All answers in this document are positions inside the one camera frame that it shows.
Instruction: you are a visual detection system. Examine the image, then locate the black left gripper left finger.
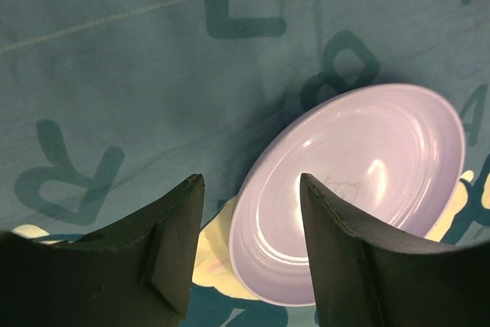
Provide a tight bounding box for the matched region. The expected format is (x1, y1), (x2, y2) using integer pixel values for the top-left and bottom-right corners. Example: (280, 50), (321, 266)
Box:
(1, 175), (204, 326)

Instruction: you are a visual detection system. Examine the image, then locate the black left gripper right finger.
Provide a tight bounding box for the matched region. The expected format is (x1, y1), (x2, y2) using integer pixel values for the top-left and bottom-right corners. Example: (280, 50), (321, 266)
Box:
(300, 173), (489, 326)

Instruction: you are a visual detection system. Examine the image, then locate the purple plastic plate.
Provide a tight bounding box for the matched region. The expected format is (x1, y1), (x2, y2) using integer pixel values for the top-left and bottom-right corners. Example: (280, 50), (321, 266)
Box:
(229, 83), (466, 307)

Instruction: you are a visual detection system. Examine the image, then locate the blue bear print placemat cloth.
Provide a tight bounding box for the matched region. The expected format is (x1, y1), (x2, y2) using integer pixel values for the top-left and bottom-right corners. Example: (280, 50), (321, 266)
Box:
(0, 0), (490, 327)

